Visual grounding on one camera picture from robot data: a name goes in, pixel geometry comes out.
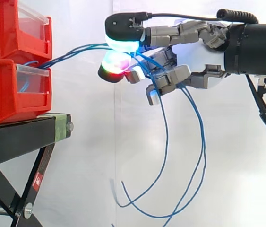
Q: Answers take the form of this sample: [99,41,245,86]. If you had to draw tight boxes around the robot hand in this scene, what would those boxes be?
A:
[97,11,230,106]

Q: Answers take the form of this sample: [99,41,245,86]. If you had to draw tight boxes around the black stand with green tape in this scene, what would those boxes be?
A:
[0,113,74,227]

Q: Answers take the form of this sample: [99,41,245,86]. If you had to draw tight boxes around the blue cable bundle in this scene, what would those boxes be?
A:
[19,42,208,227]

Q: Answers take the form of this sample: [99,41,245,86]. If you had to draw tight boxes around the black coiled cable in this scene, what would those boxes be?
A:
[216,9,259,25]

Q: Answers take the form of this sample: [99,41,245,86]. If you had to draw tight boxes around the red plastic bin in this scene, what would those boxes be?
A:
[0,0,52,60]
[0,58,52,125]

